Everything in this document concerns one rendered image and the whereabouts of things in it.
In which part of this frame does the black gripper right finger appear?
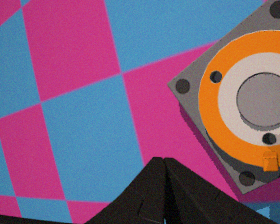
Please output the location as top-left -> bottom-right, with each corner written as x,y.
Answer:
163,157 -> 276,224

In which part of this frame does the orange round plate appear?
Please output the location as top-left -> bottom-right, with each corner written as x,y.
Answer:
199,30 -> 280,172

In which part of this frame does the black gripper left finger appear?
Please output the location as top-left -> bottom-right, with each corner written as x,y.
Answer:
0,157 -> 167,224

